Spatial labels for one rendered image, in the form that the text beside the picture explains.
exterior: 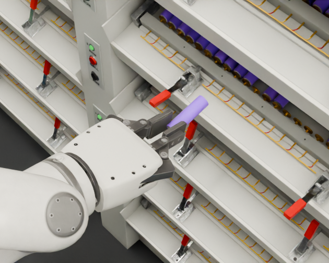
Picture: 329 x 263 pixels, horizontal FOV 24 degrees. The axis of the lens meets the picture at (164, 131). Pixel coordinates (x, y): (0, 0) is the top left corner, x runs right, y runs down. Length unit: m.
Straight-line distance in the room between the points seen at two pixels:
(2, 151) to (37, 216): 1.33
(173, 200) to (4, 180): 0.82
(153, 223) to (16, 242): 1.00
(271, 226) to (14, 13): 0.70
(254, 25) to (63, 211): 0.38
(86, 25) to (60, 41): 0.24
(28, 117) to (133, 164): 1.04
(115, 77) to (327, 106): 0.51
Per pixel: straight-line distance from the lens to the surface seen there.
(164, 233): 1.73
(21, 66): 1.78
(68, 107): 1.69
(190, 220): 1.52
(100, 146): 0.93
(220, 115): 1.16
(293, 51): 0.98
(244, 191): 1.32
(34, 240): 0.77
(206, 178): 1.33
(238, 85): 1.16
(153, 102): 1.14
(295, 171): 1.12
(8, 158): 2.07
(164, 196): 1.55
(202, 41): 1.21
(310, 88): 0.96
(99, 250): 1.89
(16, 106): 1.96
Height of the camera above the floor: 1.69
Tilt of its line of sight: 54 degrees down
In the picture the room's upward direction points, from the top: straight up
